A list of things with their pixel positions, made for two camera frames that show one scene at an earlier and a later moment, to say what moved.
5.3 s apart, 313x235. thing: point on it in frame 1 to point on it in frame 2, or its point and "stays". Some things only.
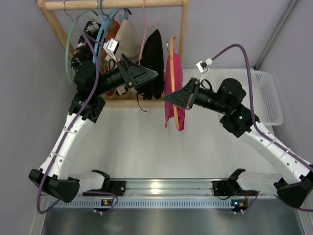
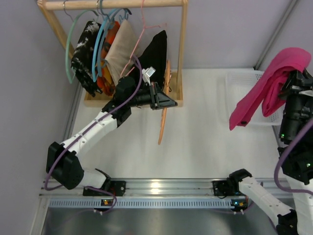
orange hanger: [171, 53] to [167, 81]
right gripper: [191, 93] to [296, 88]
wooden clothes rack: [134, 98] stays
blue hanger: [99, 32] stays
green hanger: [69, 29] stays
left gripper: [128, 73] to [154, 97]
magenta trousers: [169, 108] to [269, 87]
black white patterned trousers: [87, 44] stays
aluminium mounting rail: [170, 187] stays
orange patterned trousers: [111, 34] stays
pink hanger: [145, 29] to [144, 29]
